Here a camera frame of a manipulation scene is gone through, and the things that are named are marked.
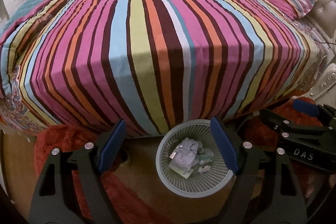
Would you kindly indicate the paper ball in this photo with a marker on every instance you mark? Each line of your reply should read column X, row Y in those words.
column 205, row 169

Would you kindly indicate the floral bed sheet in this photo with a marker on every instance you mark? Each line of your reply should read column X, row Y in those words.
column 312, row 56

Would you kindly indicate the striped bed sheet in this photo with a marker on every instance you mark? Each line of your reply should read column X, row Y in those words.
column 157, row 43

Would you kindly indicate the folded striped quilt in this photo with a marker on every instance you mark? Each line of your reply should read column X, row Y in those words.
column 23, row 8

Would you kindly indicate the red fuzzy rug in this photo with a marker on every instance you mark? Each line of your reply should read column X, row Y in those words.
column 60, row 140

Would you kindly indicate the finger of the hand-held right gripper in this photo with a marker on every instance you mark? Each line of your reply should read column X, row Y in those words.
column 305, row 106
column 278, row 120

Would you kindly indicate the white carved bed frame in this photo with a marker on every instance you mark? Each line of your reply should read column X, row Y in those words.
column 326, row 82

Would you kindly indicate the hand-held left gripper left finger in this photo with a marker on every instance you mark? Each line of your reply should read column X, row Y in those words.
column 111, row 148

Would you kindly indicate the green patterned packet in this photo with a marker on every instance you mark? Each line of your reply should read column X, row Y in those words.
column 206, row 157

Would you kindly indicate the grey mesh waste basket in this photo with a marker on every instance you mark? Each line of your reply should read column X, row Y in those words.
column 170, row 179

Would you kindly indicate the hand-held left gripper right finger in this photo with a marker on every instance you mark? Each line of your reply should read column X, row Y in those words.
column 224, row 145

